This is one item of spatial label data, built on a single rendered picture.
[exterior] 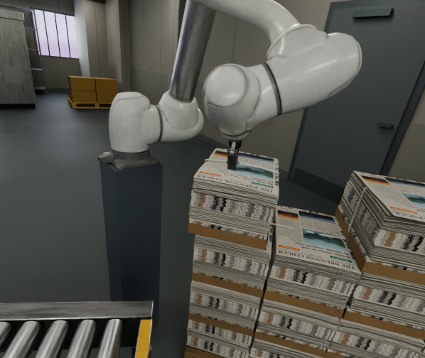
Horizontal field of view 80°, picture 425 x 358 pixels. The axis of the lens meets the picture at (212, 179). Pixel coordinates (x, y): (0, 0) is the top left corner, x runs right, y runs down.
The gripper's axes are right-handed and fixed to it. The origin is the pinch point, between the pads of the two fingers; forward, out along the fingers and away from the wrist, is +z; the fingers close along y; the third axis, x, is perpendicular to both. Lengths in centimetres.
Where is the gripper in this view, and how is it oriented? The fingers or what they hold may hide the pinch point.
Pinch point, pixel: (239, 141)
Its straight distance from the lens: 82.4
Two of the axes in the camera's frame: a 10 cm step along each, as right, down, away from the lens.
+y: -2.0, 9.8, -0.4
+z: 1.5, 0.7, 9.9
